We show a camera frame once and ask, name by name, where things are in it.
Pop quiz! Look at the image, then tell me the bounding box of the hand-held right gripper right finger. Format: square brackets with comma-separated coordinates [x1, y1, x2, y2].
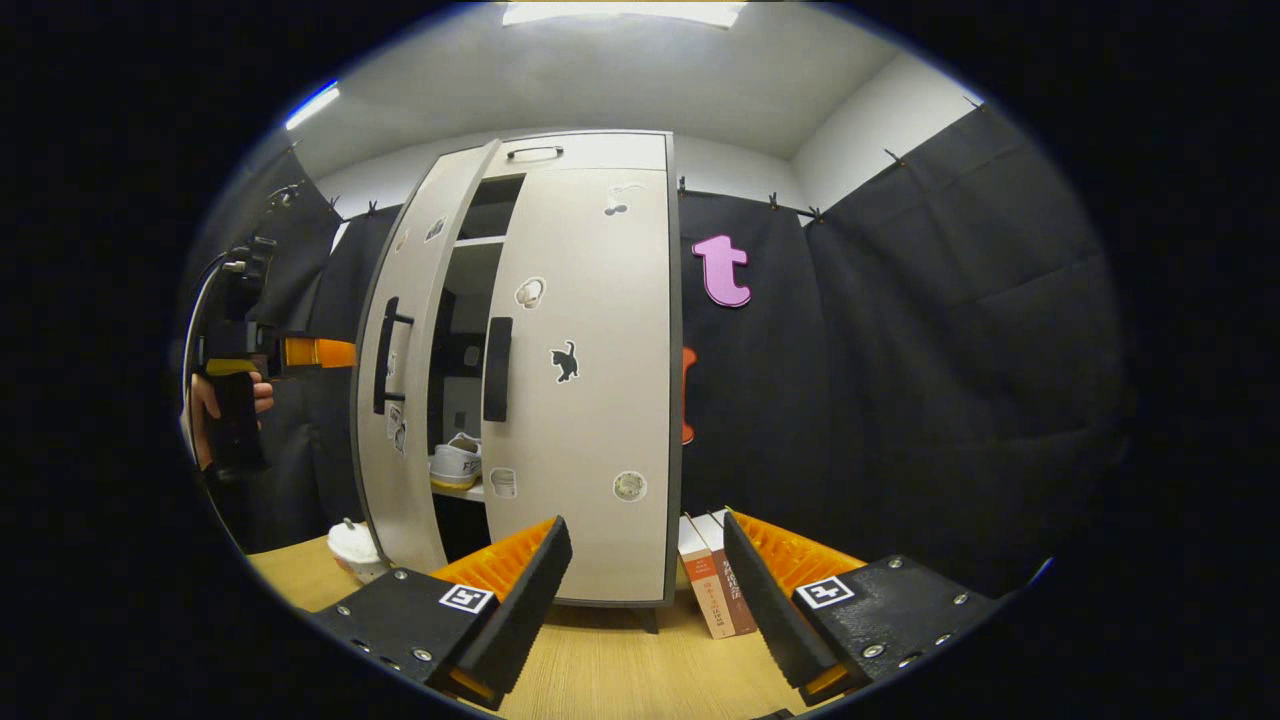
[722, 510, 1001, 707]

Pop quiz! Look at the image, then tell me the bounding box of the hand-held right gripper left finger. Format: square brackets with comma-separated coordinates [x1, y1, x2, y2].
[310, 516, 574, 711]

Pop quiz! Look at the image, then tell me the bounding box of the white door with phone sticker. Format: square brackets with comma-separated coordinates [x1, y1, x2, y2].
[350, 138, 501, 576]

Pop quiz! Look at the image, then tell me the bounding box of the white shoe cabinet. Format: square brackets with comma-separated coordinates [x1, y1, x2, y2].
[350, 130, 686, 633]

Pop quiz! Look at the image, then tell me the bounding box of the white canvas shoe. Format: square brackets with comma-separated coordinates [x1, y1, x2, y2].
[430, 432, 484, 491]

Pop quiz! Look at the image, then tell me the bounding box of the white cabinet drawer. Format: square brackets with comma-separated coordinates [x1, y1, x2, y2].
[478, 132, 669, 179]

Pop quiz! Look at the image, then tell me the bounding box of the brown book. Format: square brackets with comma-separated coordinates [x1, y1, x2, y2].
[705, 510, 758, 636]

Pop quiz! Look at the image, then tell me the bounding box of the white and orange book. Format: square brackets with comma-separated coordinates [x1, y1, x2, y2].
[678, 515, 736, 641]

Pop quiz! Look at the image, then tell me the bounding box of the white rounded object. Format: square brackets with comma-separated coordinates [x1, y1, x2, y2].
[328, 518, 391, 584]

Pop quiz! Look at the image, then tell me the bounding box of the small ceiling light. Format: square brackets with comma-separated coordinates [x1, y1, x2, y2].
[285, 85, 341, 131]

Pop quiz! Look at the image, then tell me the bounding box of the long ceiling light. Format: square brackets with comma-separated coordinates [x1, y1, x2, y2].
[503, 0, 746, 28]

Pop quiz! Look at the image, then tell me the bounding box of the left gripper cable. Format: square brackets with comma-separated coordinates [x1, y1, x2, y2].
[180, 250, 251, 549]

